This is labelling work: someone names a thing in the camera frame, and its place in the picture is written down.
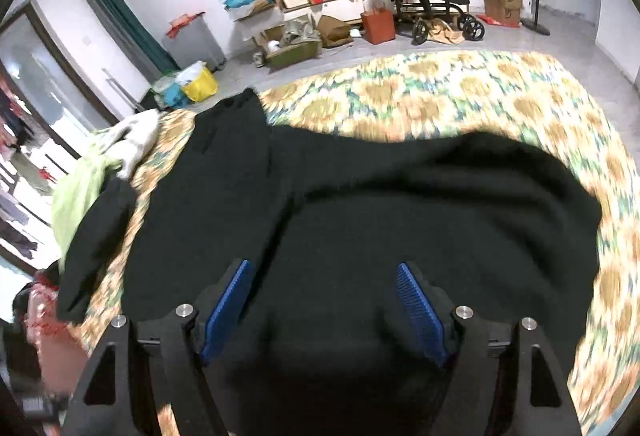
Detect red cloth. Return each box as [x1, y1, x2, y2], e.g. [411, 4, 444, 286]
[166, 12, 207, 38]

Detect sunflower print bedspread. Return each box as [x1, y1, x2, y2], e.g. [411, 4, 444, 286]
[75, 50, 640, 436]

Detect light green cloth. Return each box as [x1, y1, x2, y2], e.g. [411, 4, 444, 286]
[51, 128, 126, 261]

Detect black pants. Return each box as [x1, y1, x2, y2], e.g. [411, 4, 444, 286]
[122, 88, 603, 436]

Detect brown paper bag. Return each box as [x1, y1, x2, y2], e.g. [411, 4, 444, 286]
[316, 14, 357, 48]

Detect dark green curtain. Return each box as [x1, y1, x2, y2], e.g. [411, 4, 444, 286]
[66, 0, 180, 77]

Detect grey trash bin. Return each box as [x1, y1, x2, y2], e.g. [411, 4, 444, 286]
[161, 13, 227, 72]

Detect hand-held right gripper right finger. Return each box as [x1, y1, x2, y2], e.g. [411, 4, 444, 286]
[396, 261, 583, 436]

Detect glass sliding door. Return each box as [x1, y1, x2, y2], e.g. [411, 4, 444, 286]
[0, 0, 125, 277]

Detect green crate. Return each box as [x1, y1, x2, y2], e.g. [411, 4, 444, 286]
[264, 38, 324, 70]

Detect folded black garment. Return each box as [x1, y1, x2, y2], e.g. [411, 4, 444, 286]
[56, 177, 139, 323]

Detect teal floor bag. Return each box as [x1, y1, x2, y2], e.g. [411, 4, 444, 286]
[151, 72, 192, 111]

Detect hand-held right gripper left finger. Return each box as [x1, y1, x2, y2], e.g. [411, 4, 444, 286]
[62, 258, 257, 436]

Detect crumpled brown paper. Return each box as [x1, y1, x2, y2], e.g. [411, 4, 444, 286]
[429, 17, 467, 45]

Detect grey white sweatshirt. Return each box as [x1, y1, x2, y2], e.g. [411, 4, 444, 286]
[102, 108, 162, 181]

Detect pink patterned cloth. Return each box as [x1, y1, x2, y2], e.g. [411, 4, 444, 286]
[22, 268, 91, 392]

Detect yellow bag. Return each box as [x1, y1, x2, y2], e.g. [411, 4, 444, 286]
[181, 64, 221, 103]

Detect orange bucket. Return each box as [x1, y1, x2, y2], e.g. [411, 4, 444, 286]
[360, 0, 397, 45]

